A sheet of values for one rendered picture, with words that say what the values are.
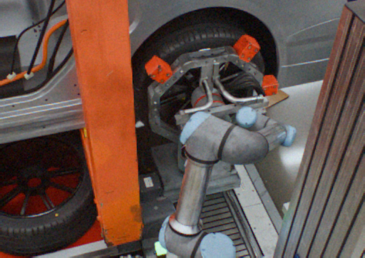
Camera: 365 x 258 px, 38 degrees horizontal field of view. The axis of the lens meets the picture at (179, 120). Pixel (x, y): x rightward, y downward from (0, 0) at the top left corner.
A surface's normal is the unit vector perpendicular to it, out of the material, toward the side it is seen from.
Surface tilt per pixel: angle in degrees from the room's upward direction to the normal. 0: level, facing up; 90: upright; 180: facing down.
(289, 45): 90
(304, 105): 0
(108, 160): 90
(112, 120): 90
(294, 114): 0
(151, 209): 0
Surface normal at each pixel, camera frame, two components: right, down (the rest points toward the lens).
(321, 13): 0.29, 0.69
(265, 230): 0.02, -0.70
